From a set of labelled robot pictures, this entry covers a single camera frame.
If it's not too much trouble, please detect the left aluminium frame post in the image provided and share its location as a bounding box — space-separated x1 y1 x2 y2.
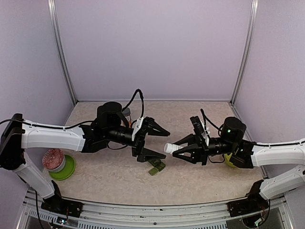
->
48 0 78 106

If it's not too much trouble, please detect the aluminium frame post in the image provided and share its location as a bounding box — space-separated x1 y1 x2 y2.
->
230 0 259 106
48 0 78 106

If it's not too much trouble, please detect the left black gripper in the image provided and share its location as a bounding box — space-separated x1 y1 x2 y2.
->
105 119 171 163

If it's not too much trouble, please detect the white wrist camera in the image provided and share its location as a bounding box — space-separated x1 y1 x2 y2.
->
132 117 144 141
190 116 210 136

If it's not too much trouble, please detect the green plate left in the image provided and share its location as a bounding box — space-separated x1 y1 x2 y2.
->
49 155 76 181

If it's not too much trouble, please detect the front aluminium rail base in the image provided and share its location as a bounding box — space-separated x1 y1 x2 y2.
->
16 188 295 229

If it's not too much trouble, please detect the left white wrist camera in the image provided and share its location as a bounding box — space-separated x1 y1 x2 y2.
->
132 117 144 141

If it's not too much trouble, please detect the orange pill bottle grey cap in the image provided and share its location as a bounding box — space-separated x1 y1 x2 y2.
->
122 107 132 127

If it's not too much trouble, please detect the green weekly pill organizer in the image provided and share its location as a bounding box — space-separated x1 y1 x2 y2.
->
148 159 166 176

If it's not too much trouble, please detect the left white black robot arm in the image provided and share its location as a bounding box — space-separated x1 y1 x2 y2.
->
0 102 170 212

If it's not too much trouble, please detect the red patterned round tin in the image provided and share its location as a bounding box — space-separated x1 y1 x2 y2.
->
42 148 66 173

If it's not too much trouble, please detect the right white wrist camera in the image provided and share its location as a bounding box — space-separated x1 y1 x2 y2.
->
190 116 210 136

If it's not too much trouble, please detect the small white pill bottle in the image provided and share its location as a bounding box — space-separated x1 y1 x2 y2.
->
163 143 183 154

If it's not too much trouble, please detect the right aluminium frame post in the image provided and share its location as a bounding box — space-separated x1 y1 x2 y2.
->
230 0 259 106

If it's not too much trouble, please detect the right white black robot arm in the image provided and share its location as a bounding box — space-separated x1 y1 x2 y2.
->
164 115 305 212

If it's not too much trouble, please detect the green bowl right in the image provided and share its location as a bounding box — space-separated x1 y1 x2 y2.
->
224 154 236 168

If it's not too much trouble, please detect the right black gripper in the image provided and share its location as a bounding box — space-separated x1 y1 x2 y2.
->
171 133 236 166

